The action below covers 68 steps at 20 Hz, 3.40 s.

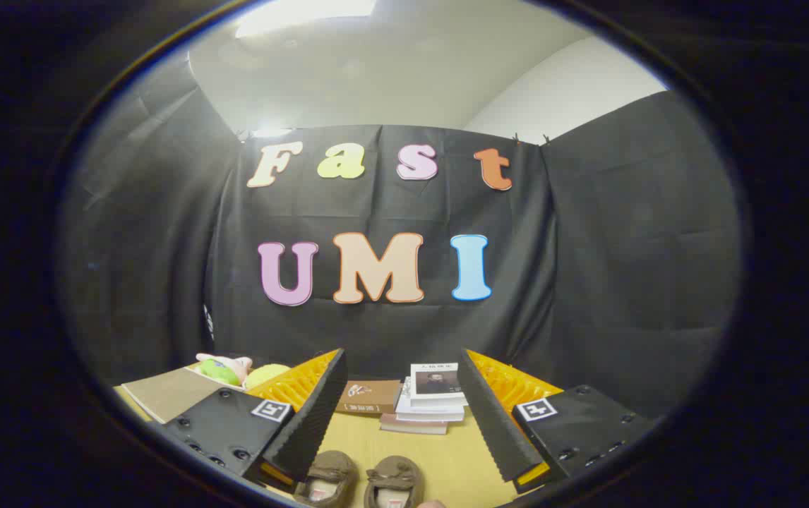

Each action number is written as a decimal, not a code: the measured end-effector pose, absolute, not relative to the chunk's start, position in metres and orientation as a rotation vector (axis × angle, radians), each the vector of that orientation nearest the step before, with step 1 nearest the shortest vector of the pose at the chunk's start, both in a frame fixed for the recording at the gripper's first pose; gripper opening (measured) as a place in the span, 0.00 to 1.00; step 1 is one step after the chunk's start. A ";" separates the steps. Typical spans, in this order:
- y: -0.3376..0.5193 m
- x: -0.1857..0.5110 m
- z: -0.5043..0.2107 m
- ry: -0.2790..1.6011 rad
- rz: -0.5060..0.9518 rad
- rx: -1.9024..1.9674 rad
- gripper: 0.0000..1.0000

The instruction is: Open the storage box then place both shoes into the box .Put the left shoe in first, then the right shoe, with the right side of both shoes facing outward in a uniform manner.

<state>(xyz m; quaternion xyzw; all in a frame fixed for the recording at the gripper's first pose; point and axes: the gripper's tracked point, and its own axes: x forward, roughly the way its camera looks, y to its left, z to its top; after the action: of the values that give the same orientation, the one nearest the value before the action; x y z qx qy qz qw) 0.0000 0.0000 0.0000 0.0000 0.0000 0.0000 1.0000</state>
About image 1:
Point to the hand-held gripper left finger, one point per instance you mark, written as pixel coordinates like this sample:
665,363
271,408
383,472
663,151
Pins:
320,416

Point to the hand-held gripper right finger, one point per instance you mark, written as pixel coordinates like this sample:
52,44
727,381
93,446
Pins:
493,416

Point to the brown fuzzy shoe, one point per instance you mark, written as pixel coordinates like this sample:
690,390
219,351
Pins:
394,474
330,469

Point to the brown cardboard storage box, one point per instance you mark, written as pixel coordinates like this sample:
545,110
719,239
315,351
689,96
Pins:
171,394

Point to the brown book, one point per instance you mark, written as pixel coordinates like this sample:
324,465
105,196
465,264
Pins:
369,396

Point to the plain white book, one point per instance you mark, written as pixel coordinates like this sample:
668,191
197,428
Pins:
426,413

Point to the yellow plush toy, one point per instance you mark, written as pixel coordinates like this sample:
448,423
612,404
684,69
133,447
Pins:
267,374

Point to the pink and green plush toy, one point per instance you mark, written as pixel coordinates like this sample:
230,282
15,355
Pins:
224,367

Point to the ceiling light panel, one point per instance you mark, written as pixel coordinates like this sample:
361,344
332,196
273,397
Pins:
306,15

